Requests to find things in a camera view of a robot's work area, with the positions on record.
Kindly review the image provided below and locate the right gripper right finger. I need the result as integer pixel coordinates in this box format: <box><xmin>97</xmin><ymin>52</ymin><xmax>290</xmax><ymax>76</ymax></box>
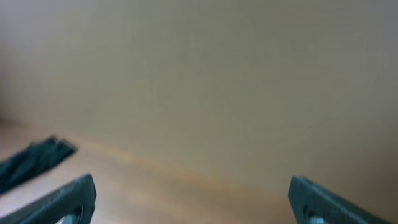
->
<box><xmin>288</xmin><ymin>176</ymin><xmax>391</xmax><ymax>224</ymax></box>

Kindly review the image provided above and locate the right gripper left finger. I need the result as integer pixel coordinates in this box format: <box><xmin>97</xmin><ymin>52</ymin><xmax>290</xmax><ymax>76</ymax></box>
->
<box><xmin>1</xmin><ymin>174</ymin><xmax>96</xmax><ymax>224</ymax></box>

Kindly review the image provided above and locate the black t-shirt with logo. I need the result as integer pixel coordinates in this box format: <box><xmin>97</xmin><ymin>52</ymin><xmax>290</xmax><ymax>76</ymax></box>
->
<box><xmin>1</xmin><ymin>136</ymin><xmax>78</xmax><ymax>194</ymax></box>

